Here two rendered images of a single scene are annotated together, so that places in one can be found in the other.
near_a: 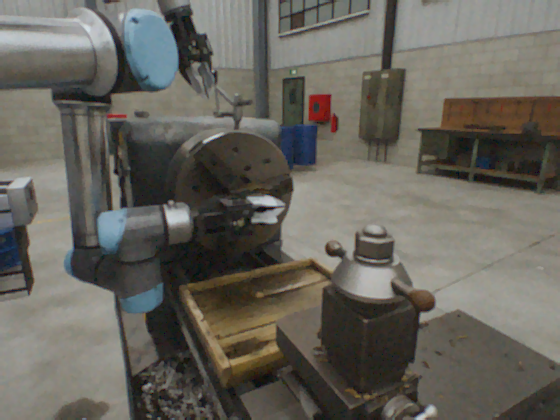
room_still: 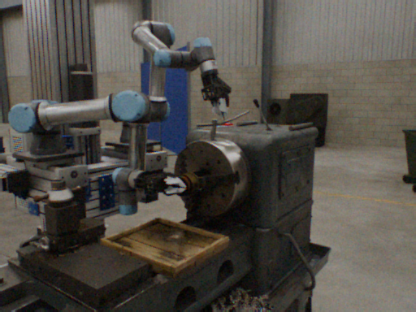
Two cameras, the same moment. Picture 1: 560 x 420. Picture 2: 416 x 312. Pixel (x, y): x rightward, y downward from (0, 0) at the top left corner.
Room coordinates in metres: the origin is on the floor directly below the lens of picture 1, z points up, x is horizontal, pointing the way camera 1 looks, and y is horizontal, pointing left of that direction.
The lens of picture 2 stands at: (0.28, -1.17, 1.41)
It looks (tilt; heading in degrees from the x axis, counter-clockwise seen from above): 10 degrees down; 64
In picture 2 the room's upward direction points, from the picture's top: straight up
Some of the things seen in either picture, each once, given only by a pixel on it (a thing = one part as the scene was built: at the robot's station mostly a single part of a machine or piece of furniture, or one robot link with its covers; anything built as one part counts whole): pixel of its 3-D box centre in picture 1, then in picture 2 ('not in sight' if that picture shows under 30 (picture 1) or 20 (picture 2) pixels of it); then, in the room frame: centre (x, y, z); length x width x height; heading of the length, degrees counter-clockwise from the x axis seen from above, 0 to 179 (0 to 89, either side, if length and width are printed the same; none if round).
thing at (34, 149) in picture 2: not in sight; (47, 141); (0.33, 0.56, 1.21); 0.15 x 0.15 x 0.10
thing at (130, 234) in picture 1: (133, 230); (127, 178); (0.61, 0.26, 1.08); 0.11 x 0.08 x 0.09; 116
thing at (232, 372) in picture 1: (280, 305); (165, 242); (0.68, 0.00, 0.89); 0.36 x 0.30 x 0.04; 118
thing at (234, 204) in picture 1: (220, 217); (152, 183); (0.67, 0.12, 1.08); 0.12 x 0.09 x 0.08; 116
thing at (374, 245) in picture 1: (374, 240); (58, 182); (0.33, -0.09, 1.17); 0.04 x 0.04 x 0.03
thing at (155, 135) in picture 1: (188, 174); (253, 166); (1.27, 0.33, 1.06); 0.59 x 0.48 x 0.39; 28
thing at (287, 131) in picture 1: (279, 148); not in sight; (7.65, -0.02, 0.44); 0.59 x 0.59 x 0.88
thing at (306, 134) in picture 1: (304, 144); not in sight; (8.40, -0.59, 0.44); 0.59 x 0.59 x 0.88
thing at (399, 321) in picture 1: (367, 322); (62, 215); (0.34, -0.10, 1.07); 0.07 x 0.07 x 0.10; 28
